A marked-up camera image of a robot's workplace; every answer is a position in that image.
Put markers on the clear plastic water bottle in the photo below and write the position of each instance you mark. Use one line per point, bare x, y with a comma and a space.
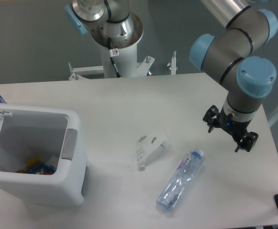
180, 180

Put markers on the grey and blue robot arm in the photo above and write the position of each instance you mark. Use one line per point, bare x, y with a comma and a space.
229, 61

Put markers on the white plastic trash can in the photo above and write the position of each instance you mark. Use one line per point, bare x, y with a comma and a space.
52, 136

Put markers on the white upright post with bolt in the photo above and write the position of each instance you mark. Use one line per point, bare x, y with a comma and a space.
172, 66

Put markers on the colourful trash in can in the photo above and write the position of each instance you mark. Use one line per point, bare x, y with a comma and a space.
37, 168

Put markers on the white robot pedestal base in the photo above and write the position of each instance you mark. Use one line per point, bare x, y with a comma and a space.
118, 47

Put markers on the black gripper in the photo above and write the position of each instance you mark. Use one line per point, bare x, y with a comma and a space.
238, 130

